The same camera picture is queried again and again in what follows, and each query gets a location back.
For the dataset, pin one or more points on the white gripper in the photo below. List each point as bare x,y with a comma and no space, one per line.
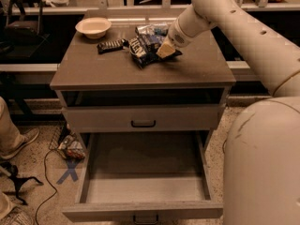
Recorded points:
176,37

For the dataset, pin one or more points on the blue tape cross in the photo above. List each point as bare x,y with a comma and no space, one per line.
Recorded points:
69,172

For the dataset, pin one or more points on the blue chip bag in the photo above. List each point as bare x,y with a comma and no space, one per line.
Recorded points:
143,49

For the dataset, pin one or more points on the person leg with shoe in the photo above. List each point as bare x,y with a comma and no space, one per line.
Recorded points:
11,139

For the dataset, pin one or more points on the open grey bottom drawer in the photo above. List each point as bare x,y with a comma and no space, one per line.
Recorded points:
144,178

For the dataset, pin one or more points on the white bowl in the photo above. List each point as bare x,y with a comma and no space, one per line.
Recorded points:
93,28

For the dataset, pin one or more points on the snack bags in basket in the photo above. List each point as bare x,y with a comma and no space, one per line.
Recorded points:
70,148

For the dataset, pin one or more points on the black tripod foot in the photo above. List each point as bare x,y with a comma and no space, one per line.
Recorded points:
11,172

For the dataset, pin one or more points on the black chair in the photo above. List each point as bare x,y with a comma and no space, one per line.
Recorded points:
23,36

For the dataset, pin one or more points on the silver blue soda can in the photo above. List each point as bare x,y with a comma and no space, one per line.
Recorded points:
160,28

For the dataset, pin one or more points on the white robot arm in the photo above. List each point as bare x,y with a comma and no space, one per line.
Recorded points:
261,177

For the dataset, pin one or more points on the closed grey upper drawer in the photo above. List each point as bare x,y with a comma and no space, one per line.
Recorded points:
143,118

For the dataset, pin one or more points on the grey drawer cabinet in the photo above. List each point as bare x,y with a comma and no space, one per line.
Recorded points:
85,78

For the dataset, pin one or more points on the black candy bar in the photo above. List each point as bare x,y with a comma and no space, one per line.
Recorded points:
111,46

